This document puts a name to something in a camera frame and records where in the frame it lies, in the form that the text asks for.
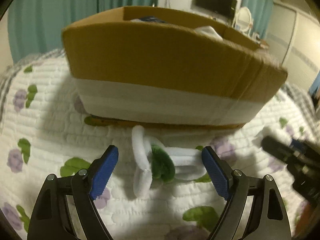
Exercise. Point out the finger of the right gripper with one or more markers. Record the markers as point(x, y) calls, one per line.
point(279, 150)
point(302, 145)

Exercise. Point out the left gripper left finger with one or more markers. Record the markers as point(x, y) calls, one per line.
point(51, 218)

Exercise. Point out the white sock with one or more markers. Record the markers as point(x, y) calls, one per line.
point(209, 31)

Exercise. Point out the blue floral tissue pack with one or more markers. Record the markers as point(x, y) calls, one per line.
point(149, 19)

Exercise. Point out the floral quilted white blanket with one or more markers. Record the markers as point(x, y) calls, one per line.
point(55, 139)

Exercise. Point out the white louvered wardrobe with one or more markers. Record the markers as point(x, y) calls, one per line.
point(293, 37)

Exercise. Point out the white oval vanity mirror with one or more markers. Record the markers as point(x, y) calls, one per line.
point(243, 21)

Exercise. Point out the teal curtain by wardrobe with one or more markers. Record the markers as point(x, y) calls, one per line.
point(261, 11)

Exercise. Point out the brown cardboard box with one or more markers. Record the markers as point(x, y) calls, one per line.
point(168, 72)

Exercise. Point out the teal window curtain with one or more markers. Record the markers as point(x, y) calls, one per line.
point(34, 26)

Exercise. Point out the black wall television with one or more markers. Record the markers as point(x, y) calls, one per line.
point(225, 8)

